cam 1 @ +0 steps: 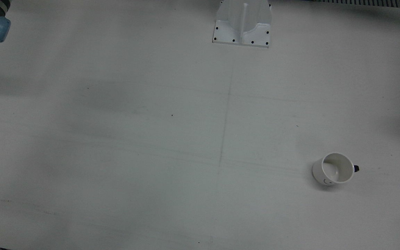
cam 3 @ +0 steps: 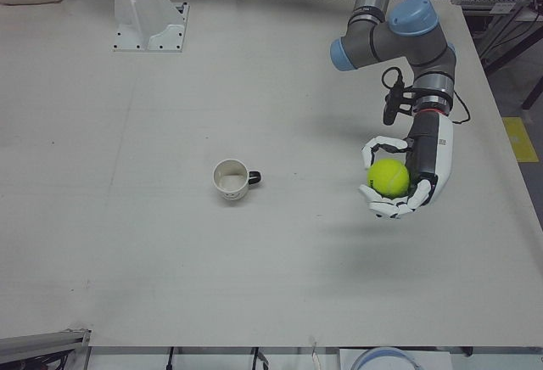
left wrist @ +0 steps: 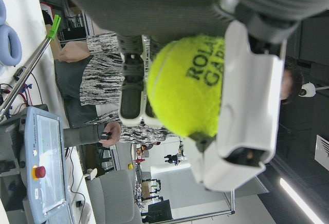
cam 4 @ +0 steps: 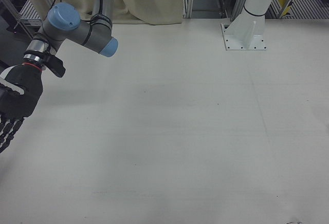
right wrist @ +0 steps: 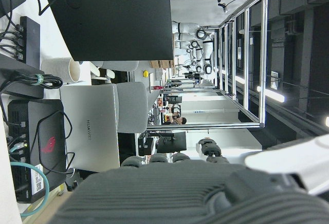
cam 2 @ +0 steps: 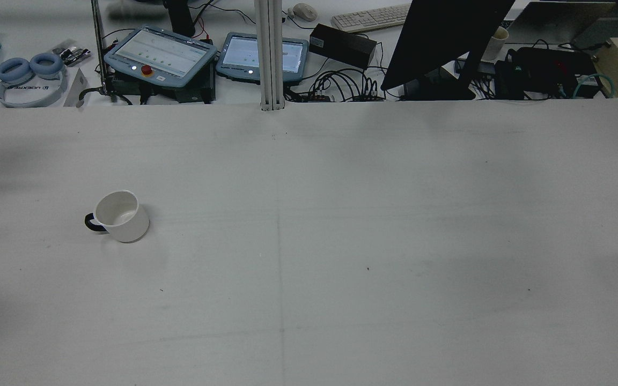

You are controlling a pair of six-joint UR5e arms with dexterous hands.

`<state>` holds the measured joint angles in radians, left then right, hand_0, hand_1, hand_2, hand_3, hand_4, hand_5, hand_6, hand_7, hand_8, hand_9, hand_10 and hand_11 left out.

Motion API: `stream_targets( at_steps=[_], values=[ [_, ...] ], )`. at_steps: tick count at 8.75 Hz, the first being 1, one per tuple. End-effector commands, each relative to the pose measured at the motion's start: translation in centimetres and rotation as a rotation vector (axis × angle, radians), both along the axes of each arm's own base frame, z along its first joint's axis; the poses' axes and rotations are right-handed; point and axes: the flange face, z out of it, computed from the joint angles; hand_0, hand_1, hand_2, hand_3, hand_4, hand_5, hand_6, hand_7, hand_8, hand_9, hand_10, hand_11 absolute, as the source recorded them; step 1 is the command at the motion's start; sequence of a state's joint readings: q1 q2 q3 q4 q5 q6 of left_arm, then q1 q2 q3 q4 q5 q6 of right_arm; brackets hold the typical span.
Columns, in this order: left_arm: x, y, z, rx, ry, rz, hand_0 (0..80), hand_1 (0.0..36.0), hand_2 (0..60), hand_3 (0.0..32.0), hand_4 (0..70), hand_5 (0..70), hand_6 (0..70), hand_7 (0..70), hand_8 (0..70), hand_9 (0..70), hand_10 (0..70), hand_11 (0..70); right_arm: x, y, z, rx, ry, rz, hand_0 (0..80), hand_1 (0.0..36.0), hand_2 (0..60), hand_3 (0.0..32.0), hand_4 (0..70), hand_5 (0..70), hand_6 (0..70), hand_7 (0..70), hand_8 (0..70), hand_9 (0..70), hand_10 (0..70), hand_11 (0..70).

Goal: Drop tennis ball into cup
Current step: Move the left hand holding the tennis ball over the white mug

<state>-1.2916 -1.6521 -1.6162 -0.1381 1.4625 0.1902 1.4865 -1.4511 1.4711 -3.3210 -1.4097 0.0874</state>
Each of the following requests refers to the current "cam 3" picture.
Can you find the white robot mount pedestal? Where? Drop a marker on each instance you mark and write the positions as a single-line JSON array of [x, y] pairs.
[[144, 26]]

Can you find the light blue round rim object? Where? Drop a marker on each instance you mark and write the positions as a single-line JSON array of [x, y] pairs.
[[384, 355]]

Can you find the aluminium profile bar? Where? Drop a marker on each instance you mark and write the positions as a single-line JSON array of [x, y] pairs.
[[38, 344]]

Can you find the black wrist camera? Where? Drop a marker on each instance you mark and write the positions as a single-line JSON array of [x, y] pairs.
[[392, 104]]

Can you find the black stand leg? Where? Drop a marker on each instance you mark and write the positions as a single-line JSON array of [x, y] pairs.
[[535, 68]]

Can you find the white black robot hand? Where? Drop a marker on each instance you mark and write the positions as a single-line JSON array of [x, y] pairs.
[[441, 153]]

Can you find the yellow tennis ball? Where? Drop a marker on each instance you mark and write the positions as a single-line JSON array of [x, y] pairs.
[[388, 177]]

